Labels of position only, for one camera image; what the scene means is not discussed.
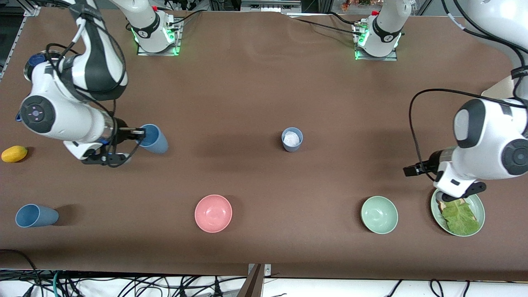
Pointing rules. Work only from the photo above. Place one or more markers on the blue plastic cup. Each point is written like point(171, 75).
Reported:
point(39, 215)
point(292, 149)
point(156, 142)

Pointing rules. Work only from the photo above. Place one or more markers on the toast slice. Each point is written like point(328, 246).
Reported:
point(442, 206)

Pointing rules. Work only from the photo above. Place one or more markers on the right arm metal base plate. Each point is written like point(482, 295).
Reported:
point(142, 52)

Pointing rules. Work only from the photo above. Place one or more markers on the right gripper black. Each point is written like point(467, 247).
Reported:
point(121, 131)

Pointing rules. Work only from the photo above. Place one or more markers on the pink bowl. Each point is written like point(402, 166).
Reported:
point(213, 213)

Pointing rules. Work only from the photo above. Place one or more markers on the table cover sheet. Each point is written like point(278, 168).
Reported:
point(264, 82)

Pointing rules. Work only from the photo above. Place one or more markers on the crumpled white paper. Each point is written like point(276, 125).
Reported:
point(291, 140)

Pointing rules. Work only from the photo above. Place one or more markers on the green plate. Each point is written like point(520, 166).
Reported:
point(482, 214)

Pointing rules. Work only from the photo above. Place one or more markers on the yellow lemon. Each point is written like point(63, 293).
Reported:
point(14, 154)

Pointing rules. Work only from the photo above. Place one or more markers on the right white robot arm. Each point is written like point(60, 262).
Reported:
point(62, 119)

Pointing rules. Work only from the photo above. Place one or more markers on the grey metal frame beam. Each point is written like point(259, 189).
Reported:
point(268, 5)

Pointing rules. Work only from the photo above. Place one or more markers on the aluminium table rail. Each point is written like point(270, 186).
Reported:
point(32, 9)

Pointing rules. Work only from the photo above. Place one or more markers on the small metal bracket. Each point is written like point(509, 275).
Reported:
point(268, 270)

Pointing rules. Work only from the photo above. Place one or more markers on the green lettuce leaf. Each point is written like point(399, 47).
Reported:
point(460, 218)

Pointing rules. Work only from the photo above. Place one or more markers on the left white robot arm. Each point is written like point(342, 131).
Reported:
point(486, 136)

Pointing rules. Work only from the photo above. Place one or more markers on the mint green bowl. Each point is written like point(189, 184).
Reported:
point(379, 214)

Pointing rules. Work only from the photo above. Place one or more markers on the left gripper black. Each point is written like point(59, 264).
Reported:
point(430, 163)

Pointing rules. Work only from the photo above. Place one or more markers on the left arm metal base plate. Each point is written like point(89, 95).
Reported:
point(392, 57)

